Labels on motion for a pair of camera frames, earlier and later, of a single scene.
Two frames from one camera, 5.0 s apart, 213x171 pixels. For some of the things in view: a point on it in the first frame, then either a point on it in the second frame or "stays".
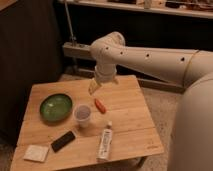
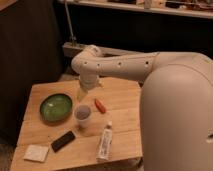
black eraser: [62, 141] stays
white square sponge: [36, 153] stays
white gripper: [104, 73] -> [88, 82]
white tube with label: [105, 143] stays
